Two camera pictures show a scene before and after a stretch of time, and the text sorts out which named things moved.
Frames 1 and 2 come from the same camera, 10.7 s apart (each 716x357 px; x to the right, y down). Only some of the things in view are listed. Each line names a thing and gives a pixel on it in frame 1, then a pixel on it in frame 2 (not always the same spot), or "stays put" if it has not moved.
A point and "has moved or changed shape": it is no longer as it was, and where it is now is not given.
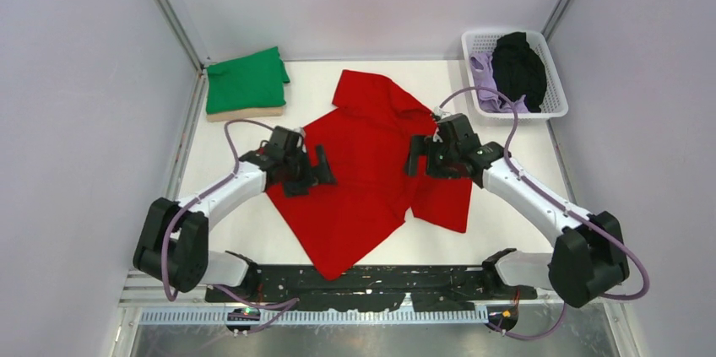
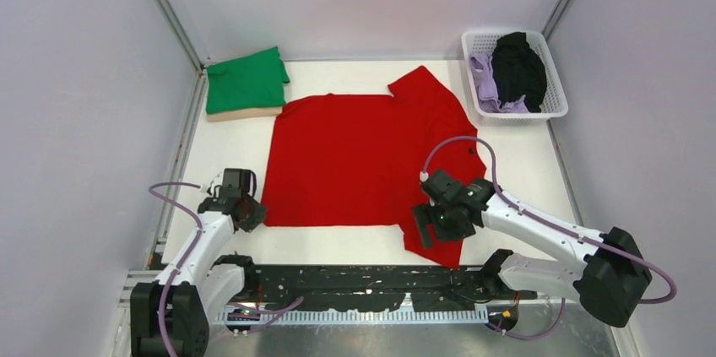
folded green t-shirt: (255, 81) stays put
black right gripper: (420, 145) to (426, 213)
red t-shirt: (365, 137) has moved or changed shape
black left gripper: (319, 174) to (257, 218)
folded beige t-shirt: (245, 114) stays put
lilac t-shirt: (483, 70) stays put
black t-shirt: (518, 69) stays put
